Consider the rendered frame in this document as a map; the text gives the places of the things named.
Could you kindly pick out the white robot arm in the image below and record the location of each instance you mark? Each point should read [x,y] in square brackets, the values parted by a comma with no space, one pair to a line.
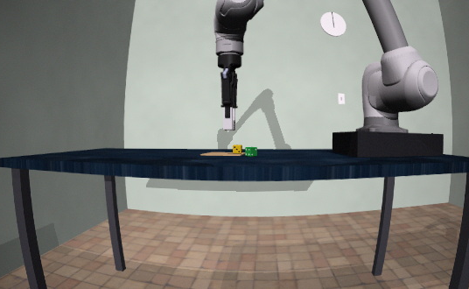
[401,82]

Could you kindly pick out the yellow die with black pips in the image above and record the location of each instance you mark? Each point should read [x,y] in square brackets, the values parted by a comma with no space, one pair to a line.
[237,148]

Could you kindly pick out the green die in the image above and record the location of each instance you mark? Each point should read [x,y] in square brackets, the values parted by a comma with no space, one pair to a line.
[250,151]

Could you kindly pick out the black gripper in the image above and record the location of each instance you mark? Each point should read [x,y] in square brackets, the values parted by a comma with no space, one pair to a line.
[229,62]

